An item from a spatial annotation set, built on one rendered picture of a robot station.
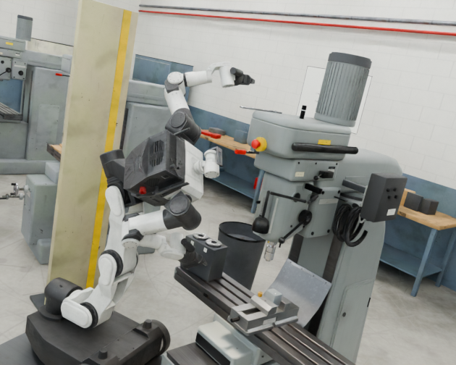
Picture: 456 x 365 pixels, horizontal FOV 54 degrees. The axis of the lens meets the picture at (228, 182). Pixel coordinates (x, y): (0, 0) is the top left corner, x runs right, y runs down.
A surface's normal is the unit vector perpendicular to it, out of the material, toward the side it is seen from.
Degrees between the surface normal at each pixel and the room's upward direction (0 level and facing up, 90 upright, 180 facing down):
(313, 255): 90
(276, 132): 90
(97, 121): 90
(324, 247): 90
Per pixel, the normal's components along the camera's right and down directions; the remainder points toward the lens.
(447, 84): -0.74, 0.01
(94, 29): 0.65, 0.30
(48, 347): -0.45, 0.12
